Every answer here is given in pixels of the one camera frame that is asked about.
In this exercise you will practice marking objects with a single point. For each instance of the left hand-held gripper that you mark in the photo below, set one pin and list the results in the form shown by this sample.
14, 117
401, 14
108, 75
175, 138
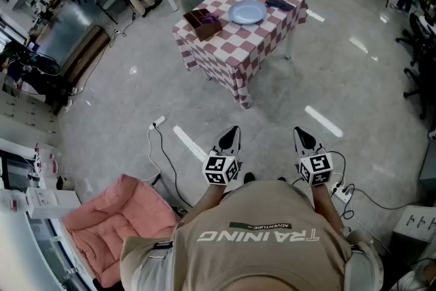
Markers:
218, 167

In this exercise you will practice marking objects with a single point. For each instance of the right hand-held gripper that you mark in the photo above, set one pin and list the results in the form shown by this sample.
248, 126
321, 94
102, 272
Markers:
316, 168

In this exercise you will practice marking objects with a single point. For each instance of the big blue plate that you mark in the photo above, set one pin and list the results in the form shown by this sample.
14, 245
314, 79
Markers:
247, 12

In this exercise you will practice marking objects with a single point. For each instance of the dark blue cloth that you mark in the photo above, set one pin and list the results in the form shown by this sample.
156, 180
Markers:
279, 4

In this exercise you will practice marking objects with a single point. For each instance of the person's left forearm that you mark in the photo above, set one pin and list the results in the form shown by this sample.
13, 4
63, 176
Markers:
209, 199

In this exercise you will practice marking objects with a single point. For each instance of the person's right forearm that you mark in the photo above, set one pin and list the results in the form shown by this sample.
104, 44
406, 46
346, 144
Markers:
325, 206

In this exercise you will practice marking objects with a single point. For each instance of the purple cloth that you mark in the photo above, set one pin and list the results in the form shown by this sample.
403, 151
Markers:
210, 19

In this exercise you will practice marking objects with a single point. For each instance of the person's black shoe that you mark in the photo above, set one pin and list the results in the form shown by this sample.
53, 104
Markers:
249, 178

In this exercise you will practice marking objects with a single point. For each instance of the white power strip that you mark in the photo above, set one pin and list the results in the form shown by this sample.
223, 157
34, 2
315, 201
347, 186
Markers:
157, 122
342, 192

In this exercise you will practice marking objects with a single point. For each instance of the pink white checkered tablecloth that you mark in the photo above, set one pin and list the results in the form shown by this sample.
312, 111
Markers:
235, 47

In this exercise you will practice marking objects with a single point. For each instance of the wooden divided box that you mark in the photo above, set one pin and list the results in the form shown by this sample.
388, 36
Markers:
204, 31

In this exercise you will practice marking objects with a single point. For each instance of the person's beige shirt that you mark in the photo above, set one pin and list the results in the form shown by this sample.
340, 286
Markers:
252, 262

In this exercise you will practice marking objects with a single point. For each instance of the pink cushioned armchair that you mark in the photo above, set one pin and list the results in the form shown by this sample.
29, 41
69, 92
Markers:
112, 231

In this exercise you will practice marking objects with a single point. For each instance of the white cardboard box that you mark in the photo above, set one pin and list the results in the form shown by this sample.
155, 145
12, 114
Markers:
51, 202

